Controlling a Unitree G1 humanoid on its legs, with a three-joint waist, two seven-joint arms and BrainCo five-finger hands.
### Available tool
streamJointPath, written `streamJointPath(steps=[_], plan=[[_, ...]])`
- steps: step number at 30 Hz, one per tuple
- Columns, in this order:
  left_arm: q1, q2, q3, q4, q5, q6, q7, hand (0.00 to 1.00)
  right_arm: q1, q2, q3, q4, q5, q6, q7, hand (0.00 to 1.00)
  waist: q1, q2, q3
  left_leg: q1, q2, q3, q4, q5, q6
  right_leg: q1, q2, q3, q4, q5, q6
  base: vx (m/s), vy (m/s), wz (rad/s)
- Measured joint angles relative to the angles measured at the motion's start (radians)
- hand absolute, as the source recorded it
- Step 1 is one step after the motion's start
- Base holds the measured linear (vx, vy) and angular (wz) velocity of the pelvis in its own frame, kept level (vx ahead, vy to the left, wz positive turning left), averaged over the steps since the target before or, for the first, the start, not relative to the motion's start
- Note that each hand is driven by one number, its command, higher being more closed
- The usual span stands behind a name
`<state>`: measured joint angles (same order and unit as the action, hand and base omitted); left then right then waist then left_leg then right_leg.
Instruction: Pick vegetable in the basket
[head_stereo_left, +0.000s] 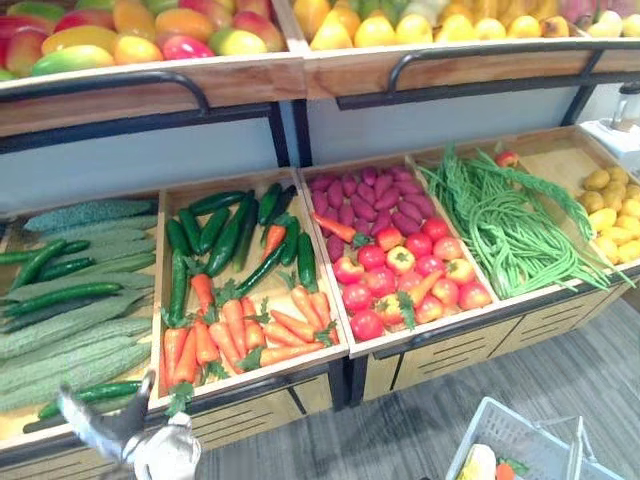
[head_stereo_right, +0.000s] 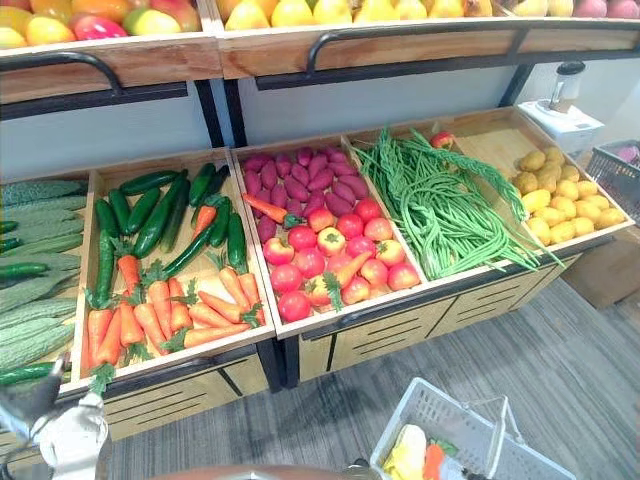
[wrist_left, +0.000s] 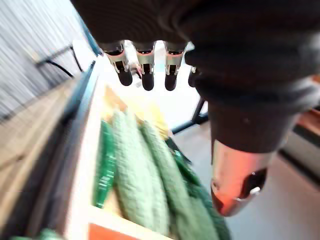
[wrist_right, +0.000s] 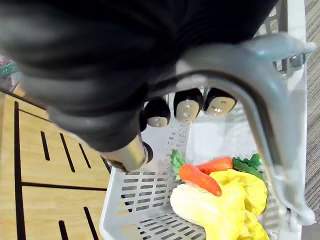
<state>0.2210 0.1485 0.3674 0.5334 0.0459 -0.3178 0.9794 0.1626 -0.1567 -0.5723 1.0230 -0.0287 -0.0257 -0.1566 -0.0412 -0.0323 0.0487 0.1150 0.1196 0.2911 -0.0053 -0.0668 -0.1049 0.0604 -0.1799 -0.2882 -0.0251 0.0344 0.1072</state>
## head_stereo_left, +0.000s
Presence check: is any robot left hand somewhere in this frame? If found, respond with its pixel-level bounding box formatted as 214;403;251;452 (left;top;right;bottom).
57;369;202;480

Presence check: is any white plastic shopping basket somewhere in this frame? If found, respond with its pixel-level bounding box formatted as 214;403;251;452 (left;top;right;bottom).
444;397;640;480

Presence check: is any green cucumber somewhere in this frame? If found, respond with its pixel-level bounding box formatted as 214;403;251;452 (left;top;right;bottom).
38;380;144;421
257;182;284;227
10;238;68;292
167;248;189;329
232;192;259;274
297;232;319;294
178;208;203;254
279;215;302;268
37;257;97;283
272;184;298;222
204;197;251;279
165;218;193;258
198;207;232;256
0;240;92;267
234;242;288;298
3;282;124;318
188;190;248;218

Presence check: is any red tomato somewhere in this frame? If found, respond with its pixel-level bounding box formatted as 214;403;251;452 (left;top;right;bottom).
432;236;464;263
414;254;447;279
349;309;386;343
403;232;434;261
430;277;461;308
364;267;398;299
422;217;452;244
414;294;446;326
342;282;374;314
357;243;387;272
395;270;424;294
457;280;494;312

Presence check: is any red yellow bell pepper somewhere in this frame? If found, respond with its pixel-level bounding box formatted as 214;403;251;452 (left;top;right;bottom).
384;245;418;276
444;257;477;287
373;292;417;330
333;255;367;286

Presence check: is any red orange bell pepper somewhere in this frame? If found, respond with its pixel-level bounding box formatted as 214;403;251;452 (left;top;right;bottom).
375;227;406;253

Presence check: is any yellow corn cob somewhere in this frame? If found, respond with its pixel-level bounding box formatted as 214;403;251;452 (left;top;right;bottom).
457;443;497;480

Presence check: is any small orange carrot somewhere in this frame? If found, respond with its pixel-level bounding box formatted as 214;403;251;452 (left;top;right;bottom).
494;457;529;480

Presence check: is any green feathery herb bunch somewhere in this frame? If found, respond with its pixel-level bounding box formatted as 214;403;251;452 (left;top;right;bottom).
418;143;597;242

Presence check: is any green long bean pile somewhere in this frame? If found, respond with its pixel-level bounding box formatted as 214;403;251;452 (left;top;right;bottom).
462;149;636;302

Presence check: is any yellow green mango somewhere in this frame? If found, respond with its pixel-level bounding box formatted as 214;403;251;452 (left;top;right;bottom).
208;27;269;57

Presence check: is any yellow orange mango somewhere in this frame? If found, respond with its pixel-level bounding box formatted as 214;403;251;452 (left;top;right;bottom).
41;25;119;56

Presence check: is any red green mango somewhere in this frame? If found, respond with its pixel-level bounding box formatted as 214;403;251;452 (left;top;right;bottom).
4;27;50;79

